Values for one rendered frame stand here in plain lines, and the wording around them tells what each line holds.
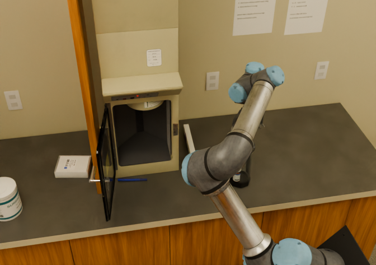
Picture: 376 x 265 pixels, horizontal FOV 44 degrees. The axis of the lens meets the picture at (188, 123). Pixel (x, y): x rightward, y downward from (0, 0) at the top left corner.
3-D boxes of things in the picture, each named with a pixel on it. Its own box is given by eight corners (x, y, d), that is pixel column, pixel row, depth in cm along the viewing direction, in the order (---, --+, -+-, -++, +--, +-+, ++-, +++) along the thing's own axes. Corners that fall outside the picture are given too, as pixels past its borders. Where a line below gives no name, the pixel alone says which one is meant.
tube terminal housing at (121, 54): (109, 145, 247) (93, 7, 199) (171, 138, 252) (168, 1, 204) (113, 178, 227) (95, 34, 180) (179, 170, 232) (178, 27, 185)
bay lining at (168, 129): (114, 133, 242) (108, 75, 220) (164, 128, 246) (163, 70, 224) (118, 166, 223) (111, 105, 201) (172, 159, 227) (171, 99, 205)
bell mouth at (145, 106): (123, 90, 220) (122, 80, 217) (160, 86, 223) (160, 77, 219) (126, 112, 206) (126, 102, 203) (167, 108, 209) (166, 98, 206)
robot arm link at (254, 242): (286, 286, 160) (200, 158, 148) (253, 285, 171) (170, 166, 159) (299, 260, 168) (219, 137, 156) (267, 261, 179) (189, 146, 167)
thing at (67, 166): (60, 161, 237) (59, 155, 234) (92, 161, 237) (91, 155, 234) (55, 177, 227) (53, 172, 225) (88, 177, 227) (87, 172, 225)
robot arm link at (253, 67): (240, 66, 183) (250, 57, 189) (238, 90, 190) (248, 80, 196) (259, 73, 180) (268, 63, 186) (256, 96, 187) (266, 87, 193)
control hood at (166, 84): (103, 98, 198) (100, 78, 192) (178, 91, 203) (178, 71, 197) (104, 115, 189) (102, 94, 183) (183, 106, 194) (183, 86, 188)
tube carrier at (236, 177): (243, 168, 232) (247, 135, 219) (255, 182, 224) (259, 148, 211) (224, 175, 228) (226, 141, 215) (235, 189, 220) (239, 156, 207)
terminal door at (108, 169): (115, 173, 223) (107, 104, 198) (108, 223, 199) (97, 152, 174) (113, 173, 223) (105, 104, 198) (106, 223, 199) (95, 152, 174)
